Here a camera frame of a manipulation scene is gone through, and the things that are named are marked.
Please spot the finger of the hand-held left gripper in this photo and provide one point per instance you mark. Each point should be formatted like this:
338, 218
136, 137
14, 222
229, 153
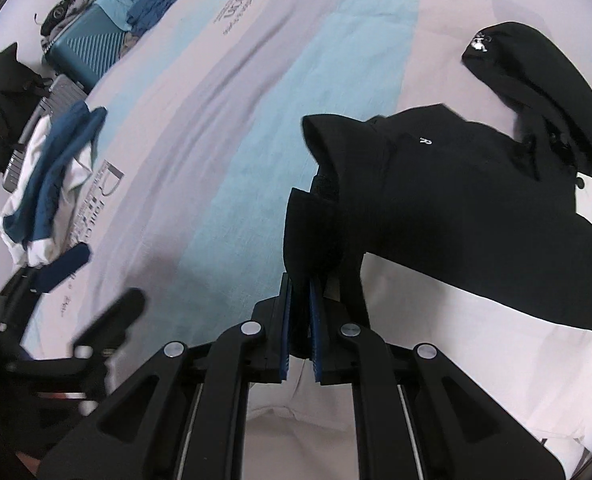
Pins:
63, 267
118, 310

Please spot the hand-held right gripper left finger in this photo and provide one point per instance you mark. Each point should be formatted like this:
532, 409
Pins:
286, 330

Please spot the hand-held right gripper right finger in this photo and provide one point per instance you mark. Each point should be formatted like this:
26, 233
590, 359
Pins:
318, 332

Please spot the black and white jacket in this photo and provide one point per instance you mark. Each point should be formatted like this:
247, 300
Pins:
451, 185

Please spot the white folded garment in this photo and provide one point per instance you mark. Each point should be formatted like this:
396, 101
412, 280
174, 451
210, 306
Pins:
38, 255

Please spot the dark blue folded garment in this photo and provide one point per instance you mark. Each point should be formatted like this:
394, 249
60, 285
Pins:
61, 145

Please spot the grey ribbed suitcase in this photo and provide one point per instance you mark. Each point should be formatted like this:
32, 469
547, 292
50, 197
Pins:
51, 97

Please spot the black bag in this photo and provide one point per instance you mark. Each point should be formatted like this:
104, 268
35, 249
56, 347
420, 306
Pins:
1, 100

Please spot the striped bed sheet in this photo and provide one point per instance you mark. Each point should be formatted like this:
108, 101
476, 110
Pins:
226, 135

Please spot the teal ribbed suitcase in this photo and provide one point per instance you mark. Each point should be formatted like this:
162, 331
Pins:
83, 45

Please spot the dark round object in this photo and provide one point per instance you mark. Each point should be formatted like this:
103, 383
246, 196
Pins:
56, 15

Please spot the grey cloth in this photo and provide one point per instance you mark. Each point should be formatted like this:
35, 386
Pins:
78, 2

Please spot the light blue cloth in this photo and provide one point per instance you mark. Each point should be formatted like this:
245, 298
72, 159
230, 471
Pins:
116, 2

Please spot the dark blue crumpled cloth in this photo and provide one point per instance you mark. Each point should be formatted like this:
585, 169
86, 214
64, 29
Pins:
156, 5

